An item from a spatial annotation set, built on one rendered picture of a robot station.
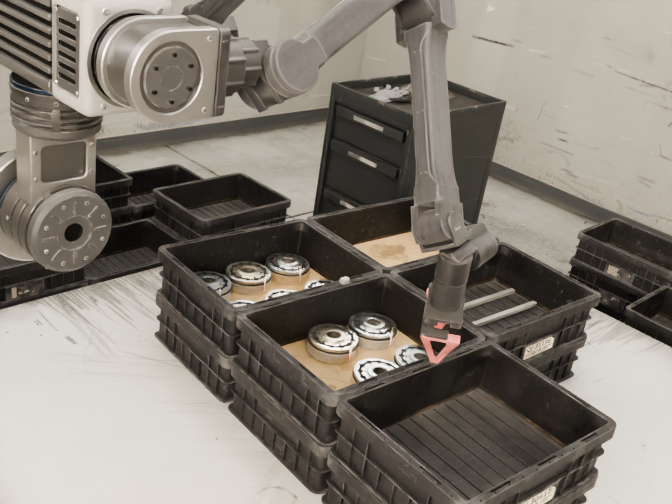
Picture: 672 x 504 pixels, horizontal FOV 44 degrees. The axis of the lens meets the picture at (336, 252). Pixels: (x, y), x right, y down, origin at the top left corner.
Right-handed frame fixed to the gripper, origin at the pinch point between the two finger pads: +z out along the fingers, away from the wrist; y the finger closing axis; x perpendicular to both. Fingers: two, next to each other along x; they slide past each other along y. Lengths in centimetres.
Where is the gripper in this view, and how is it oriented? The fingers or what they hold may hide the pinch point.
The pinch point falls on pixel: (436, 341)
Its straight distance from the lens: 152.1
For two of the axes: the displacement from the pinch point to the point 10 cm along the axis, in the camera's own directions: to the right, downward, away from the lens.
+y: 1.8, -5.6, 8.1
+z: -0.9, 8.1, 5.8
